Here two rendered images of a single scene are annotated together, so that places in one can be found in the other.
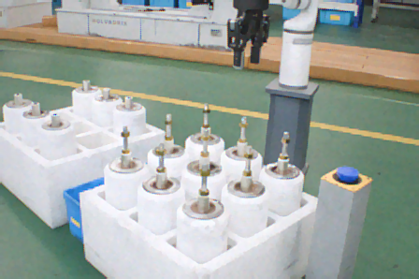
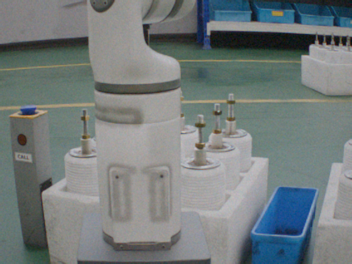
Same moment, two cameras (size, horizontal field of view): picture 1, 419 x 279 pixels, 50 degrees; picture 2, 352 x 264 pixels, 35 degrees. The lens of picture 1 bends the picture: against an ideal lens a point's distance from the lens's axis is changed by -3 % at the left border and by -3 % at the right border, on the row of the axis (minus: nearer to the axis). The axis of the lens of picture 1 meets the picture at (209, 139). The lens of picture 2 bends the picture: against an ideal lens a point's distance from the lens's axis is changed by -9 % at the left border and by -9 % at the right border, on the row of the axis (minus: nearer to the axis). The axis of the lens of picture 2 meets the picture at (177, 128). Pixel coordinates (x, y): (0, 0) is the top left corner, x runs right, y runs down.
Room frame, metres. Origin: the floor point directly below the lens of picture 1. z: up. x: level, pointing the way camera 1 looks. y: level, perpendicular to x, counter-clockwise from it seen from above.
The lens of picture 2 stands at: (2.02, -0.49, 0.58)
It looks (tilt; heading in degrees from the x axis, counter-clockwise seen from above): 14 degrees down; 154
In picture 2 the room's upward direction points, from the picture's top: straight up
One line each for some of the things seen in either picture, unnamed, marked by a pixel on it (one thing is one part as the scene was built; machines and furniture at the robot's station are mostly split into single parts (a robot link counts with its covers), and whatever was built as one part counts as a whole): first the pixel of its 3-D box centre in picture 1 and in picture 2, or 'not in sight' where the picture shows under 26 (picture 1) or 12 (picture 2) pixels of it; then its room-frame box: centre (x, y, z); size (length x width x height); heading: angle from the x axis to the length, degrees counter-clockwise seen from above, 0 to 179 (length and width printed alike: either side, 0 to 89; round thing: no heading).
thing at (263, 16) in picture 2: not in sight; (271, 11); (-2.74, 2.82, 0.36); 0.50 x 0.38 x 0.21; 159
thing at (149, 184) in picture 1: (161, 184); (179, 129); (0.81, 0.09, 0.25); 0.08 x 0.08 x 0.01
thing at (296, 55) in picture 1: (296, 59); (138, 165); (1.43, -0.26, 0.39); 0.09 x 0.09 x 0.17; 69
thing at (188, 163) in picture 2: (205, 139); (200, 163); (1.06, 0.01, 0.25); 0.08 x 0.08 x 0.01
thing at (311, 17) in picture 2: not in sight; (310, 14); (-2.60, 3.23, 0.36); 0.50 x 0.38 x 0.21; 160
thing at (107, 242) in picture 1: (201, 232); (163, 214); (0.90, 0.01, 0.09); 0.39 x 0.39 x 0.18; 46
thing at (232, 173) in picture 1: (238, 188); not in sight; (0.98, -0.08, 0.16); 0.10 x 0.10 x 0.18
